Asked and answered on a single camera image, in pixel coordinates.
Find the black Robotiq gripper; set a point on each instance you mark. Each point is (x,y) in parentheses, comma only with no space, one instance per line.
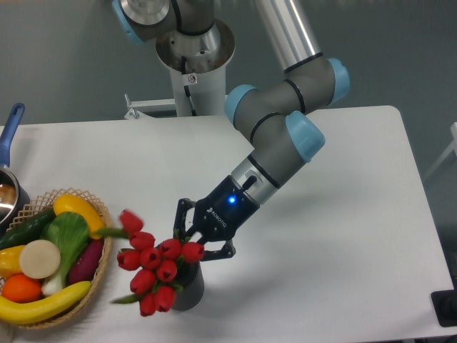
(217,216)

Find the red tulip bouquet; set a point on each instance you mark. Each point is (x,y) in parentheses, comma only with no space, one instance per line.
(156,265)

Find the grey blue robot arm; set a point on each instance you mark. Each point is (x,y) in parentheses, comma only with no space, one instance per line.
(275,122)

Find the dark grey ribbed vase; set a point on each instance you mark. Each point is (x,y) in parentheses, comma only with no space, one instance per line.
(190,277)

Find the purple sweet potato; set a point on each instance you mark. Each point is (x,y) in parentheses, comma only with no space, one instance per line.
(85,267)

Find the green bok choy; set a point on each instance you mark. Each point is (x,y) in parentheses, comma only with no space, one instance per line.
(69,232)

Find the yellow squash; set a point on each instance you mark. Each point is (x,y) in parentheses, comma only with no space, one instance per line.
(72,203)

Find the yellow banana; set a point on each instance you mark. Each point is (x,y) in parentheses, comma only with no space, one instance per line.
(43,309)

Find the woven wicker basket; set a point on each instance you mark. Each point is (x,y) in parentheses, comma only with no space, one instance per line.
(46,201)

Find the beige round disc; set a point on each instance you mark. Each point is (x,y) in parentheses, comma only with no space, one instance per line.
(39,259)

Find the green cucumber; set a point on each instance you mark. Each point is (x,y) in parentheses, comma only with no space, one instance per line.
(27,231)

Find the orange fruit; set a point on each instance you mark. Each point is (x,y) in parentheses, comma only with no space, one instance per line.
(21,289)

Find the yellow bell pepper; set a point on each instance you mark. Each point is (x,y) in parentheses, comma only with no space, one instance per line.
(9,261)

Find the black device at edge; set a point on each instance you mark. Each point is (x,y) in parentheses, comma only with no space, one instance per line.
(444,304)

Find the white object at right edge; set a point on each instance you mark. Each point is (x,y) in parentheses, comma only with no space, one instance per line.
(444,160)

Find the white metal base frame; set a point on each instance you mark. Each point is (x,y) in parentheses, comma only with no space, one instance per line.
(156,108)

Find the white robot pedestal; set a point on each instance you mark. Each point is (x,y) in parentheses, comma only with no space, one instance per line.
(197,66)

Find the blue handled saucepan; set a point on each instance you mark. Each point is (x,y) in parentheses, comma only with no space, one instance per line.
(13,196)

